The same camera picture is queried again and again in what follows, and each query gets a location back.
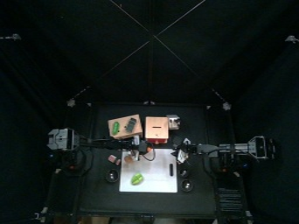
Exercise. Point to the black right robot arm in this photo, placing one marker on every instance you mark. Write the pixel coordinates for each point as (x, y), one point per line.
(234, 147)

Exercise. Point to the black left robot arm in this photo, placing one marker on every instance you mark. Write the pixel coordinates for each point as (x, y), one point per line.
(90, 143)

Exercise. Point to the wooden toy bench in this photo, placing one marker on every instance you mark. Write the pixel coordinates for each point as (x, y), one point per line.
(124, 127)

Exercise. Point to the orange toy ball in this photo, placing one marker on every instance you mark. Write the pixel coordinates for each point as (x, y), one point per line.
(128, 159)

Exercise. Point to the black marker pen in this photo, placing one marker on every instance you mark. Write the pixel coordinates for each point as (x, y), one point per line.
(171, 169)

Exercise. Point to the black bowl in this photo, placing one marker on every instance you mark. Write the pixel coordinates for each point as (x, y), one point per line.
(112, 175)
(187, 185)
(184, 173)

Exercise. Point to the pink toy block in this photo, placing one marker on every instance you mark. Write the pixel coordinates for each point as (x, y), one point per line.
(114, 159)

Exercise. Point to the wooden box with slot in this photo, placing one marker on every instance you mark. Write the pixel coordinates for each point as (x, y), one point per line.
(156, 132)

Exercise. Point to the white cutting board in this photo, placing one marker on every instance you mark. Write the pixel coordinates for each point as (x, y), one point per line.
(154, 175)

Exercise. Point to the green toy leafy vegetable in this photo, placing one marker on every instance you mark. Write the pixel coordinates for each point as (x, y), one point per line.
(136, 178)

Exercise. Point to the white text label sticker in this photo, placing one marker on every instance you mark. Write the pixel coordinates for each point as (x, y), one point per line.
(230, 198)

